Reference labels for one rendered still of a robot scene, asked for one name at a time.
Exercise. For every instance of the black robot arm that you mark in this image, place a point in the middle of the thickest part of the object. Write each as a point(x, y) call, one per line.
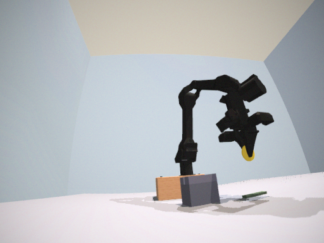
point(237, 93)

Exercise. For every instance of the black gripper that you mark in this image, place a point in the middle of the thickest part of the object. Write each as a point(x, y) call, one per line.
point(244, 133)

